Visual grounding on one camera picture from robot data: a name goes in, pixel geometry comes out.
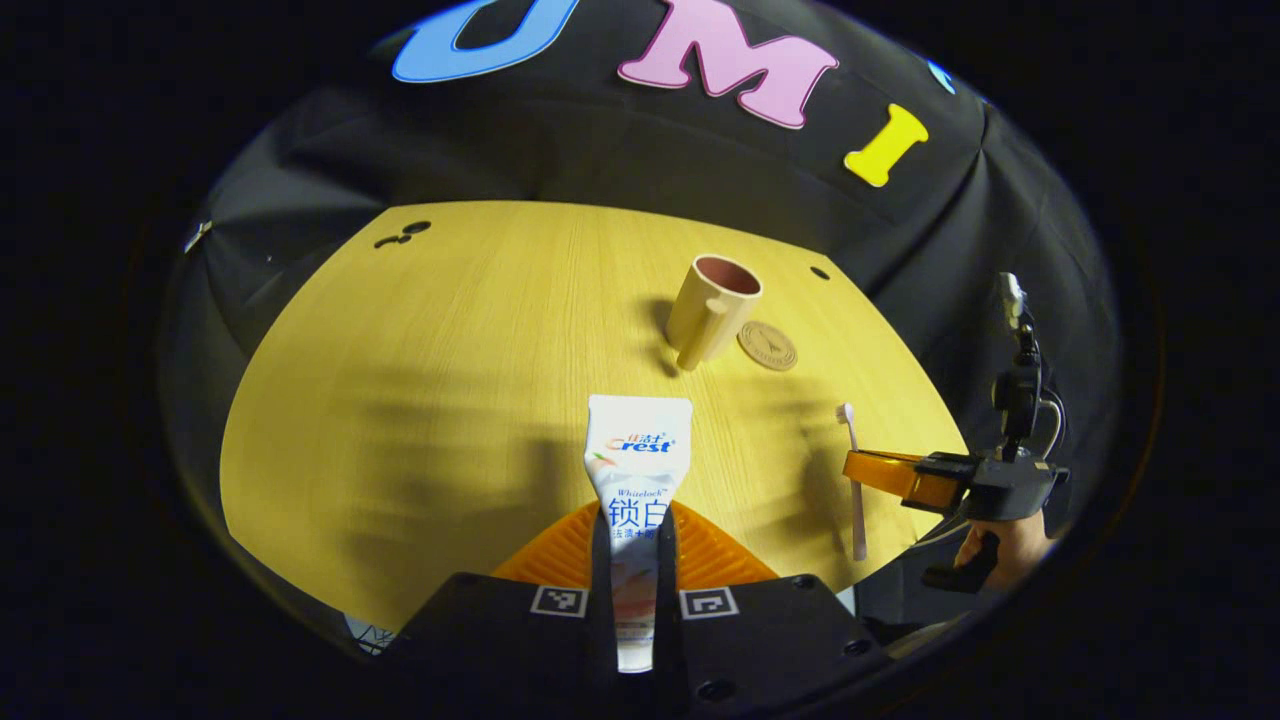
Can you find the black backdrop cloth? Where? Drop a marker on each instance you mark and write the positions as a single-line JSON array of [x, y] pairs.
[[600, 150]]

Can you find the small white clip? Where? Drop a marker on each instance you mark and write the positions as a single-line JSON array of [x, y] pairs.
[[197, 236]]

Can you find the white toothpaste tube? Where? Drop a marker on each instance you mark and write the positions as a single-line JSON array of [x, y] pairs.
[[637, 470]]

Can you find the round brown coaster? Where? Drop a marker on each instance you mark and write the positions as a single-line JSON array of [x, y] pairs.
[[770, 347]]

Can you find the white toothbrush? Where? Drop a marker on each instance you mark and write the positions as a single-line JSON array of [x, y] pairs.
[[856, 490]]

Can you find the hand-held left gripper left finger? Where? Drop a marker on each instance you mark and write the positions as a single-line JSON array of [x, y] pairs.
[[601, 600]]

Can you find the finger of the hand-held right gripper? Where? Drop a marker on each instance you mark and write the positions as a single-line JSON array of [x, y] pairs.
[[890, 475]]

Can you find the beige cup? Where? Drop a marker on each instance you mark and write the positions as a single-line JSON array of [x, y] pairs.
[[705, 315]]

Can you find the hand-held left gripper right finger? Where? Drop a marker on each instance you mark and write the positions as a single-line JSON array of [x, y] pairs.
[[668, 600]]

